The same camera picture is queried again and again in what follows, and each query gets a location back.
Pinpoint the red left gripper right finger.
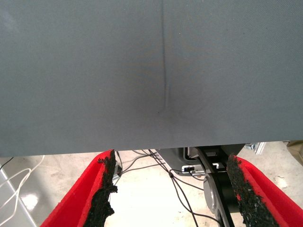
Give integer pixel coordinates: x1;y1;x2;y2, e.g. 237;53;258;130
226;153;303;227

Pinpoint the olive beige object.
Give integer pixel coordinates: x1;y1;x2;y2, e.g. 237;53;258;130
285;140;303;166

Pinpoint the white cable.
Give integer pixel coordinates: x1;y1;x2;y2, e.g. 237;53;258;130
0;155;45;225

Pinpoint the thin black floor cable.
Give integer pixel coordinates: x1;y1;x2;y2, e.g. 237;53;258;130
0;156;14;170
148;148;222;227
115;149;171;177

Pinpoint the aluminium profile bar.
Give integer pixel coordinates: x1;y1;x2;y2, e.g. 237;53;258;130
245;141;267;155

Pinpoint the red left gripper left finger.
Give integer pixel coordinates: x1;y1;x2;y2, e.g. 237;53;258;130
40;149;118;227

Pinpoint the dark grey base housing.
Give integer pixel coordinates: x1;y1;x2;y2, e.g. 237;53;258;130
156;143;246;180

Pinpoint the grey round metal disc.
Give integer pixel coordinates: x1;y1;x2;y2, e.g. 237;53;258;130
203;174;225;215

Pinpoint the dark grey table cloth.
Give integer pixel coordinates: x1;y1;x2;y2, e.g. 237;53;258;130
0;0;303;158

